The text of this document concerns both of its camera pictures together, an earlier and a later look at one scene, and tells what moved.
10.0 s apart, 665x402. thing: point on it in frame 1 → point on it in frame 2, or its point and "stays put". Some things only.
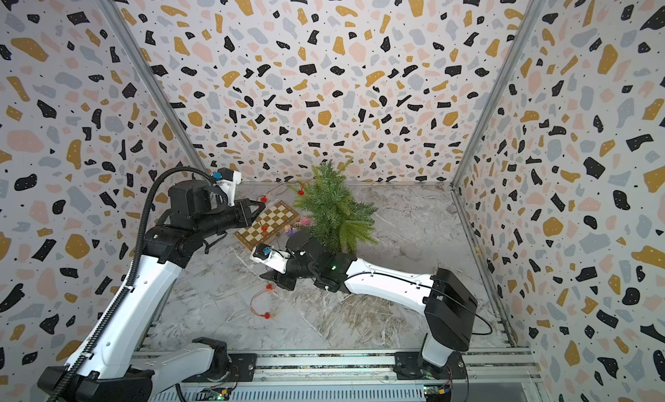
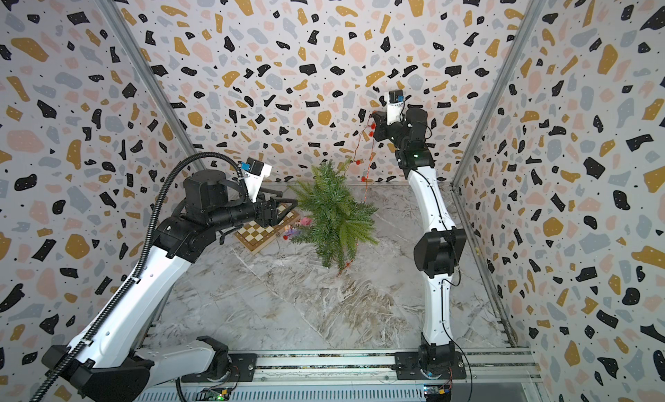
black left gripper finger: (250, 216) → (293, 204)
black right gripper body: (284, 281) → (397, 133)
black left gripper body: (240, 216) → (262, 217)
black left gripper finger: (247, 203) → (275, 192)
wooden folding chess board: (271, 221) stays put
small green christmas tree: (336, 219) stays put
